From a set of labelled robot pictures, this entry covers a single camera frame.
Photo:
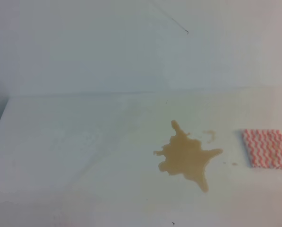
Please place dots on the pink white striped rag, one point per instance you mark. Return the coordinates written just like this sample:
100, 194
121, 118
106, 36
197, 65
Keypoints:
264, 147

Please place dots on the brown coffee stain puddle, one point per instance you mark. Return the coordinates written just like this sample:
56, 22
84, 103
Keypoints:
185, 156

